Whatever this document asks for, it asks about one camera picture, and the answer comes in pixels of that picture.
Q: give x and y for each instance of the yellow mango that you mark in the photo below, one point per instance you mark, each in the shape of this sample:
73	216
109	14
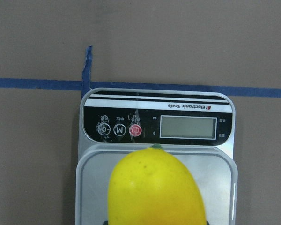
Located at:
152	187

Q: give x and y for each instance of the silver electronic kitchen scale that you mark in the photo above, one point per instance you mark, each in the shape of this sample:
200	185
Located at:
196	127

